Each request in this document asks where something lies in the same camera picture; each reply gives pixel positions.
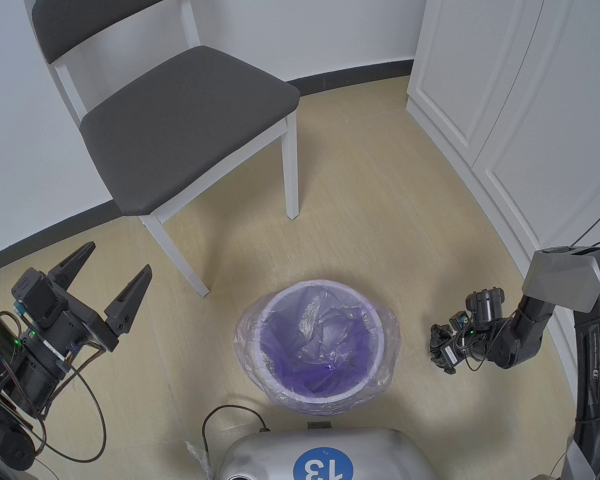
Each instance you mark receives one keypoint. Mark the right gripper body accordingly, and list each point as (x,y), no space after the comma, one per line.
(457,355)

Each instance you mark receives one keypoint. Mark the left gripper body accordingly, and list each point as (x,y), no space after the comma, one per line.
(40,378)

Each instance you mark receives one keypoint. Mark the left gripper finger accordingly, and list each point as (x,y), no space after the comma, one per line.
(72,268)
(127,303)

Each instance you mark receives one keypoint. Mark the black plastic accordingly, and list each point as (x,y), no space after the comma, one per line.
(437,340)

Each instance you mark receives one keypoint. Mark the purple plastic bag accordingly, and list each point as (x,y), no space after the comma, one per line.
(320,348)

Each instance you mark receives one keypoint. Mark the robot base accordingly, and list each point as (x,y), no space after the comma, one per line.
(280,458)

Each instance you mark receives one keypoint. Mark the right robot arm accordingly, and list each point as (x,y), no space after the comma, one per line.
(560,278)

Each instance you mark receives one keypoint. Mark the white trash bin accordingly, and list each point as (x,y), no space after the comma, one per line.
(259,340)

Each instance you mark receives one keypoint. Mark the clear crumpled wrapper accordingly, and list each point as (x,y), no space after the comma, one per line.
(194,452)

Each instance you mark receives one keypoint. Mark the grey and white chair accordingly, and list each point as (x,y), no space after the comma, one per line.
(180,108)

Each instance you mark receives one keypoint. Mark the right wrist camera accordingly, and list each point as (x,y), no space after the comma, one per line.
(461,322)

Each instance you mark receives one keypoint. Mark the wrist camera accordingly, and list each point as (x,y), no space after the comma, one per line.
(35,293)
(461,322)

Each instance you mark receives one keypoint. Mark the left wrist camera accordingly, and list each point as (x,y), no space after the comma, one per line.
(35,293)

